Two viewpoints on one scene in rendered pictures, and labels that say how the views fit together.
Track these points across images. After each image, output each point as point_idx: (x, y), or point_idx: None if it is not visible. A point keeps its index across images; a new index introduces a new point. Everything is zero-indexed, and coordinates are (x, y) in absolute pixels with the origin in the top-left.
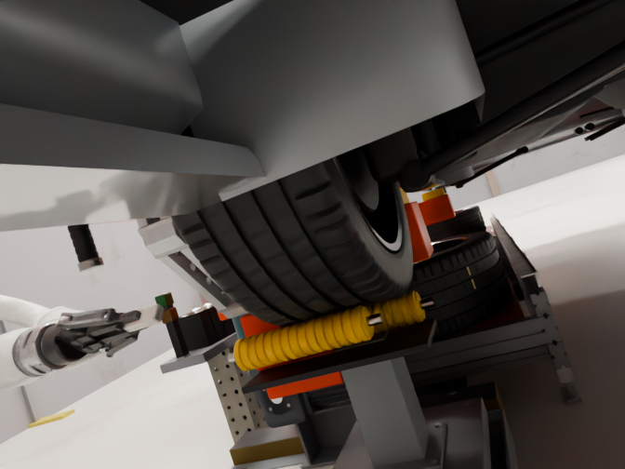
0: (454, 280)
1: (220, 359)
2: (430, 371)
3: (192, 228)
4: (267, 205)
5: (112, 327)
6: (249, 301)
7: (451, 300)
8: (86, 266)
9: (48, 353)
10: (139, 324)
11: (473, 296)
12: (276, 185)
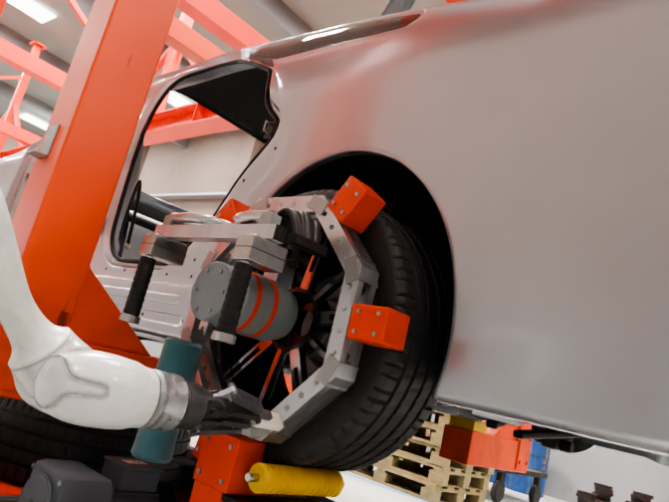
0: (182, 449)
1: None
2: None
3: (383, 390)
4: (415, 403)
5: (253, 416)
6: (339, 446)
7: (172, 467)
8: (234, 342)
9: (195, 413)
10: (271, 425)
11: (180, 469)
12: (425, 396)
